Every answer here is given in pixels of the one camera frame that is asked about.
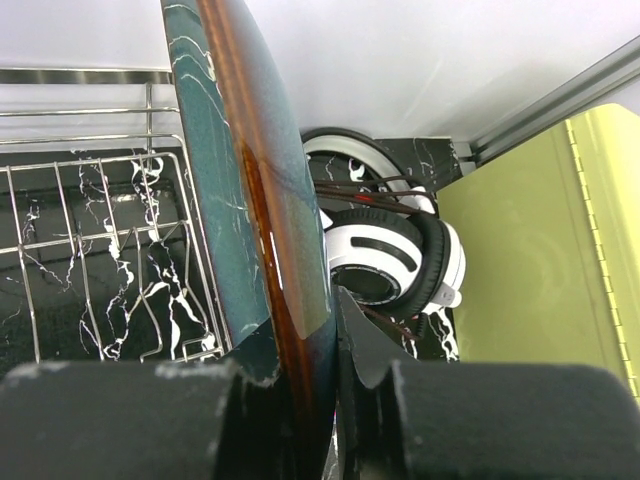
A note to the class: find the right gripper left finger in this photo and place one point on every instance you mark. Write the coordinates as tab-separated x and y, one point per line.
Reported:
92	420

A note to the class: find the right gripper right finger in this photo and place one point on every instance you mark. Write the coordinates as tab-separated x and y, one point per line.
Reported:
401	418

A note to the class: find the dark teal glazed plate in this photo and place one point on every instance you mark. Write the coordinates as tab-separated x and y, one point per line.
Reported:
262	229

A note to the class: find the white black headphones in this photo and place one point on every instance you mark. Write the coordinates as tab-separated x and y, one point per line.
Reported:
387	245

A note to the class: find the yellow-green box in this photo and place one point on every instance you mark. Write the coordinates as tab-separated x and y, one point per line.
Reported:
550	231

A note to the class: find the metal wire dish rack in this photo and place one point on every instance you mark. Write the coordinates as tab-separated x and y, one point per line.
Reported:
103	252

